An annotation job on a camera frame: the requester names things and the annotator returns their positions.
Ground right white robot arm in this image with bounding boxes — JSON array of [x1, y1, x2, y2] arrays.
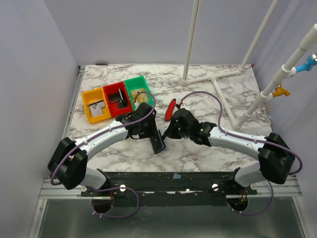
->
[[163, 109, 295, 194]]

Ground white pvc pipe frame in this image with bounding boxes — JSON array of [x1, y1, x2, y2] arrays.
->
[[180, 0, 279, 131]]

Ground black leather card holder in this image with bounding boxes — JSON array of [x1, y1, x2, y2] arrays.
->
[[150, 130, 166, 154]]

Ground beige card in green bin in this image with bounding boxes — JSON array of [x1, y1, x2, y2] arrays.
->
[[130, 88, 150, 103]]

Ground green plastic bin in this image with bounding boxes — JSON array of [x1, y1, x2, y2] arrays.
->
[[123, 76, 153, 110]]

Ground yellow plastic bin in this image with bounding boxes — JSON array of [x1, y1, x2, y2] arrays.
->
[[82, 87, 111, 124]]

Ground red black utility knife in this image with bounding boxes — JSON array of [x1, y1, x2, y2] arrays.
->
[[164, 99, 176, 121]]

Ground black card in red bin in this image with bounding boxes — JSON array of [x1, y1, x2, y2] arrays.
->
[[108, 92, 123, 103]]

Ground red plastic bin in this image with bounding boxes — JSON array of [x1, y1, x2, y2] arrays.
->
[[103, 81, 133, 118]]

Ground card in yellow bin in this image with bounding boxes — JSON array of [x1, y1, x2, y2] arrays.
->
[[89, 100, 106, 118]]

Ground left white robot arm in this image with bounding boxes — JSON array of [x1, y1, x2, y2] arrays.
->
[[48, 103, 165, 196]]

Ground aluminium extrusion rail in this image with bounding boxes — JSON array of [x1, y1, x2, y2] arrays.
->
[[40, 177, 302, 199]]

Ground yellow pipe fitting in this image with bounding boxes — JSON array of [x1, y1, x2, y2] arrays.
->
[[272, 83, 290, 98]]

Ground black metal base rail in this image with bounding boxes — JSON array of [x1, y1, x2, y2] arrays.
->
[[81, 172, 257, 207]]

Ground white pipe with blue fitting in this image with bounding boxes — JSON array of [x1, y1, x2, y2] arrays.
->
[[234, 25, 317, 130]]

